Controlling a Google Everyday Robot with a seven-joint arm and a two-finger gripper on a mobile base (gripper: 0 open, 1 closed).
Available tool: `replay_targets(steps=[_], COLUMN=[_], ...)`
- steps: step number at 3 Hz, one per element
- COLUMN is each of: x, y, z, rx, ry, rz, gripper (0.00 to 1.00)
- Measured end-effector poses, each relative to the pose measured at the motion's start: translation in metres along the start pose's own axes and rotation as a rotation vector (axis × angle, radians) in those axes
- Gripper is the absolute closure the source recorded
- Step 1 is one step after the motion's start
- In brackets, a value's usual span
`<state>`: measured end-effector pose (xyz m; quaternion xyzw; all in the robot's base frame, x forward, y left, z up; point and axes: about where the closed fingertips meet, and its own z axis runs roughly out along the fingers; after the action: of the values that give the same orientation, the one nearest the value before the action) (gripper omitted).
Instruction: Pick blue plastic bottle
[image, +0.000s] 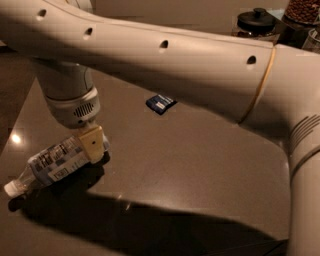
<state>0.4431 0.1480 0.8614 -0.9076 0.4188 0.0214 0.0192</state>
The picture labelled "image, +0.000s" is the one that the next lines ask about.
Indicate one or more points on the glass jar with black lid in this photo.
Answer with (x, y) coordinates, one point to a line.
(256, 24)

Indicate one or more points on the jar of brown nuts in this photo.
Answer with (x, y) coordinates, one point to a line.
(303, 11)

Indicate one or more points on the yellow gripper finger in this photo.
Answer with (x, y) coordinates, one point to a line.
(91, 139)

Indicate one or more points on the clear bottle with blue label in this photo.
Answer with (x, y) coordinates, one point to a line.
(48, 166)

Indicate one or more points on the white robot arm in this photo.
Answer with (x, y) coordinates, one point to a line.
(272, 90)

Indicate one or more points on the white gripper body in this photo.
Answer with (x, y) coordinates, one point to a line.
(74, 111)

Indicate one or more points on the blue snack packet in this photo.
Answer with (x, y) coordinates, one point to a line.
(160, 104)

